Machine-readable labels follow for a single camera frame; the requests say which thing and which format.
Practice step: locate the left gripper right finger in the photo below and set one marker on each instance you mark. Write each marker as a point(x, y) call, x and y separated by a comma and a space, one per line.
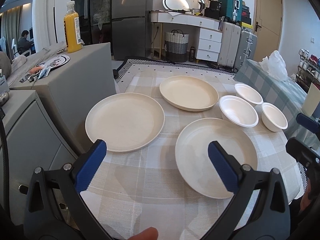
point(270, 217)

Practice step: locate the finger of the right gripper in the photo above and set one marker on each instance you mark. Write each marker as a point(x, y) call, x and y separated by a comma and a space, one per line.
point(308, 123)
point(300, 151)

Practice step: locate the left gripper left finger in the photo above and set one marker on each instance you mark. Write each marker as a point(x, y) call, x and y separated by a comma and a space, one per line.
point(43, 217)

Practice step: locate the small white foam bowl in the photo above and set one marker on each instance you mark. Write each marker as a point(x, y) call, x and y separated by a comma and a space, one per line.
point(273, 118)

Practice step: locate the cream plate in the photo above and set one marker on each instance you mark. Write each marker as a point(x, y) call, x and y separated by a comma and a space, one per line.
point(191, 154)
point(188, 93)
point(125, 121)

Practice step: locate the large white foam bowl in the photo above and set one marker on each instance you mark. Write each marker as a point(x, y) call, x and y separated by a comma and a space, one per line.
point(238, 111)

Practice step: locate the person right hand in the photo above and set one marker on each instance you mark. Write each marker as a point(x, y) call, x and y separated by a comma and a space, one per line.
point(305, 203)

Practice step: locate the person left hand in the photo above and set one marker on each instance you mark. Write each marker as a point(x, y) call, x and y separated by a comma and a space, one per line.
point(150, 233)

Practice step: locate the cream paper sheet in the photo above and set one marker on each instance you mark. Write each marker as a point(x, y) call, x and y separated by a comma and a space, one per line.
point(311, 101)

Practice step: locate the green plaid tablecloth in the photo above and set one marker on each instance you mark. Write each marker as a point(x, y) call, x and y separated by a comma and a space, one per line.
point(285, 95)

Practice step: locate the shoe rack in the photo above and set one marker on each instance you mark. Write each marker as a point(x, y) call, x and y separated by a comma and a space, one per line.
point(308, 70)

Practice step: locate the white plastic bag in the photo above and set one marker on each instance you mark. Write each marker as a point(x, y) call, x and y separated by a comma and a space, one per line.
point(275, 66)

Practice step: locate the grey drawer cabinet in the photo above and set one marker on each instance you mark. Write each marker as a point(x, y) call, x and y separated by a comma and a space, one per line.
point(33, 141)

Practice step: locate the grey aluminium suitcase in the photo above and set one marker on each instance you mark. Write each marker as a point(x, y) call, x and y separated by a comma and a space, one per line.
point(246, 48)

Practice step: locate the wooden door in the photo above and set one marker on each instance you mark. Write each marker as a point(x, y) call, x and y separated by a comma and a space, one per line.
point(267, 27)

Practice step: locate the grey cabinet box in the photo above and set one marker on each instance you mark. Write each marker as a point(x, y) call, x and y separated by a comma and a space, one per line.
point(69, 92)

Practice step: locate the white drawer dresser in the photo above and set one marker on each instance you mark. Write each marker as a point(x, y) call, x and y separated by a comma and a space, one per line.
point(208, 32)

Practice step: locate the dark water bottle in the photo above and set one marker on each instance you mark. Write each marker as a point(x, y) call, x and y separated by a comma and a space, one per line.
point(192, 54)

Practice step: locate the teal suitcase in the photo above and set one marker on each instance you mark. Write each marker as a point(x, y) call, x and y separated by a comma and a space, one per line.
point(231, 10)

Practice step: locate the dotted white rug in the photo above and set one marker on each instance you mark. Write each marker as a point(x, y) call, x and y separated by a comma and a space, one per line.
point(134, 65)

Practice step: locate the woven laundry basket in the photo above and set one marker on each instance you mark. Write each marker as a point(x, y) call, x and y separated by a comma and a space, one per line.
point(175, 46)

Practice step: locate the seated person background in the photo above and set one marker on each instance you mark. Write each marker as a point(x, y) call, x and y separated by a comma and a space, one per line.
point(24, 46)

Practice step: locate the orange juice bottle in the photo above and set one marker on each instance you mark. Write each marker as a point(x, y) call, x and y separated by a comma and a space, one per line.
point(72, 28)

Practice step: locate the oval vanity mirror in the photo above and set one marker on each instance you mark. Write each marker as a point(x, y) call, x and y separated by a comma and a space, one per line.
point(184, 5)

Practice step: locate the grey refrigerator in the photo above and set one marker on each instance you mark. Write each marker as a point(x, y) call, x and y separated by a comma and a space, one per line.
point(131, 28)

